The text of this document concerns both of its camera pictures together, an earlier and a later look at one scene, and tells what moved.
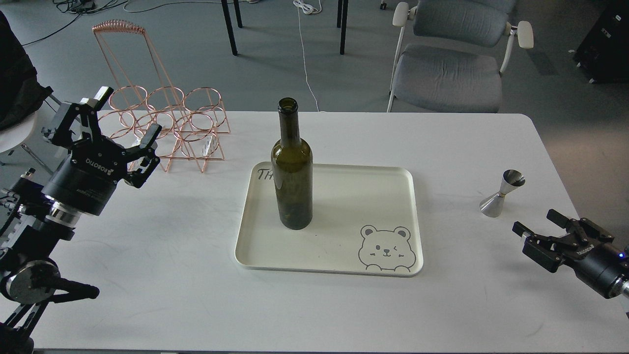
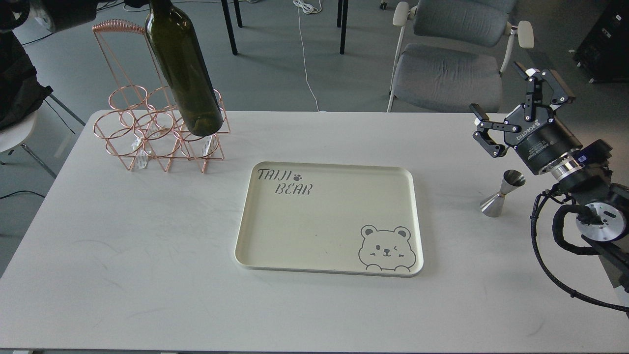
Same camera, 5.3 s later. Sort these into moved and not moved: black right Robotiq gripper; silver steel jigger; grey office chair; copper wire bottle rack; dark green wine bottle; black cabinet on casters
Moved: dark green wine bottle; black right Robotiq gripper
Not moved: grey office chair; black cabinet on casters; copper wire bottle rack; silver steel jigger
